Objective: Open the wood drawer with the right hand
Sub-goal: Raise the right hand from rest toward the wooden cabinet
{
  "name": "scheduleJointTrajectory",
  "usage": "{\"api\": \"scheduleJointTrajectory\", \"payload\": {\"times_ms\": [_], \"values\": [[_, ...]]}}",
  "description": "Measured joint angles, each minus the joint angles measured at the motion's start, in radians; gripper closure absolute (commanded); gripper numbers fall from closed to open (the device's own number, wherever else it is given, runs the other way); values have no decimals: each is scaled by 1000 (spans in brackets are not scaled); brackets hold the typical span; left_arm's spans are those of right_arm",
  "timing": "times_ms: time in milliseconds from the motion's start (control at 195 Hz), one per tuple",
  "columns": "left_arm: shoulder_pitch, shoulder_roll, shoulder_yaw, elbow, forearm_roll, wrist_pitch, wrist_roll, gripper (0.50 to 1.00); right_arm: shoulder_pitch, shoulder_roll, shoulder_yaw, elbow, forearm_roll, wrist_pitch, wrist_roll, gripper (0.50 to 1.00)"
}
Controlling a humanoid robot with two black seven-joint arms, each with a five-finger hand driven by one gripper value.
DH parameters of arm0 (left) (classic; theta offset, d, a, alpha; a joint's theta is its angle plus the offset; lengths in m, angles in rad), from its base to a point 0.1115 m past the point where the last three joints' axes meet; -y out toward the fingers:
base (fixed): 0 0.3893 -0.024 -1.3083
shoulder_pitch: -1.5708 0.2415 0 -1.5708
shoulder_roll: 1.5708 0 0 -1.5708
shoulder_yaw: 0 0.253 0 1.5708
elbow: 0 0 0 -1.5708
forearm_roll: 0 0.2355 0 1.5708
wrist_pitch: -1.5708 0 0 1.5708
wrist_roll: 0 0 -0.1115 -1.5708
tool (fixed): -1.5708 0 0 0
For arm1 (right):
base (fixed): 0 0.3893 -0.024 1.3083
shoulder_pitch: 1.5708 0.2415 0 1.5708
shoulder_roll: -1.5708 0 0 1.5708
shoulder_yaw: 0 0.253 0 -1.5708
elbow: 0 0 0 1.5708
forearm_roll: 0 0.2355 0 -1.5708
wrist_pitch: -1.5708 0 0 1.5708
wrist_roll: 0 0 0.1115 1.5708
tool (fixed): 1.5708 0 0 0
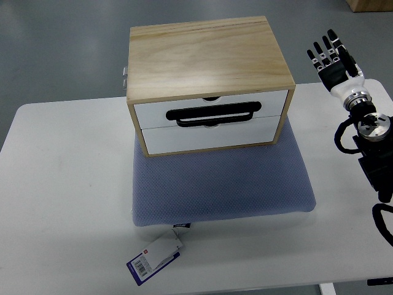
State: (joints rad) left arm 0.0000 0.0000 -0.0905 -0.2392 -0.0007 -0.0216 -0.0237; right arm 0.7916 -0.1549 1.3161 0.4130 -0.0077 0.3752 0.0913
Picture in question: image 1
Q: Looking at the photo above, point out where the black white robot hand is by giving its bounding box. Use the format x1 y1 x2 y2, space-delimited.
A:
307 29 369 105

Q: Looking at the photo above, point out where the white drawer black handle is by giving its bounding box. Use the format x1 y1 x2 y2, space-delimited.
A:
134 90 287 129

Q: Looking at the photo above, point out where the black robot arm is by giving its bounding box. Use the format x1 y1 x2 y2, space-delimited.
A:
334 91 392 245

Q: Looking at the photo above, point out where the wooden drawer cabinet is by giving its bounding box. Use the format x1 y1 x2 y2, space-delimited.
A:
126 16 295 157

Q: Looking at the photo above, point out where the cardboard box corner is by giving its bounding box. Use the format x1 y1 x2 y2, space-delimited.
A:
346 0 393 12

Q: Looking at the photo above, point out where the blue mesh cushion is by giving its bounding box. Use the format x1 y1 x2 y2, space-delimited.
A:
132 122 316 227

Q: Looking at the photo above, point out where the black table control panel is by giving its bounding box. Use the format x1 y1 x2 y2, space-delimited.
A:
367 277 393 286

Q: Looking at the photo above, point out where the white table leg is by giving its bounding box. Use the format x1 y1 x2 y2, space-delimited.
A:
319 283 337 295

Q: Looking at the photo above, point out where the white blue product tag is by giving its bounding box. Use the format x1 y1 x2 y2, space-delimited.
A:
126 229 183 286

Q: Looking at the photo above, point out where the metal bracket behind cabinet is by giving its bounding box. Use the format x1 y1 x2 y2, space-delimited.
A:
122 66 128 90

